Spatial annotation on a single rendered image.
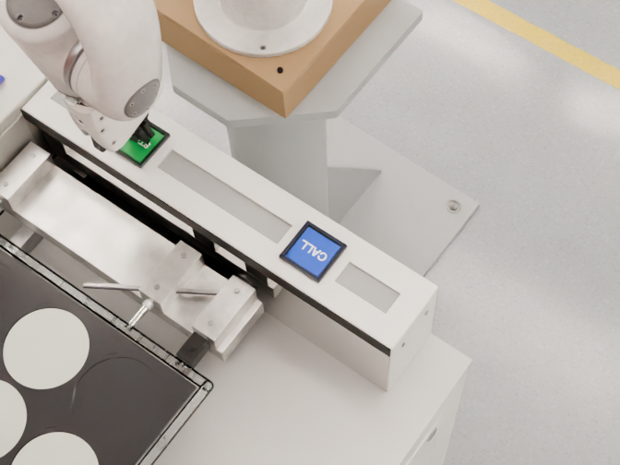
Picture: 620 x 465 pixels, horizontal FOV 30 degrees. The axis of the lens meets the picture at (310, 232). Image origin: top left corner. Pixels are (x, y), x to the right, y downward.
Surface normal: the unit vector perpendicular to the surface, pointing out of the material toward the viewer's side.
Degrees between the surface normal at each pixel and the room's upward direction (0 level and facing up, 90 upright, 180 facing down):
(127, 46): 70
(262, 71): 4
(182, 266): 0
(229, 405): 0
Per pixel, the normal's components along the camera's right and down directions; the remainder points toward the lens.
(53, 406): -0.03, -0.46
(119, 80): 0.38, 0.77
